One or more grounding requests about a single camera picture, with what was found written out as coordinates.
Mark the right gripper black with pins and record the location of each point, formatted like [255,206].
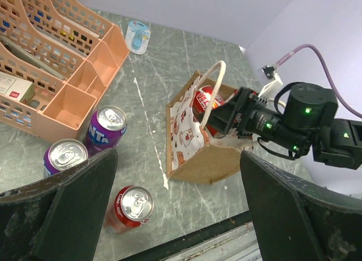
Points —
[247,114]

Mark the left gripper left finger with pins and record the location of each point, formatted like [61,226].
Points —
[59,217]

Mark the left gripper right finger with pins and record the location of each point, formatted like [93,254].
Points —
[295,219]

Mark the red soda can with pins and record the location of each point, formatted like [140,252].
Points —
[131,208]
[200,103]

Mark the purple soda can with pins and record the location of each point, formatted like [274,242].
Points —
[63,155]
[107,125]

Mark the canvas bag brown printed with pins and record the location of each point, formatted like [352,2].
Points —
[192,154]

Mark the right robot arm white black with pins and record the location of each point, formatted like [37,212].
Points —
[303,120]

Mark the blue white blister pack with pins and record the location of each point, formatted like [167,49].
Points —
[137,37]

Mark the white red box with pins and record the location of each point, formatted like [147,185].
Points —
[16,88]

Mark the orange plastic file organizer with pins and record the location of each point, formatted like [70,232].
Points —
[68,53]

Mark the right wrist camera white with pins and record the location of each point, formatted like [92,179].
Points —
[274,82]

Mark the aluminium mounting rail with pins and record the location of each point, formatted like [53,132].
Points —
[230,239]

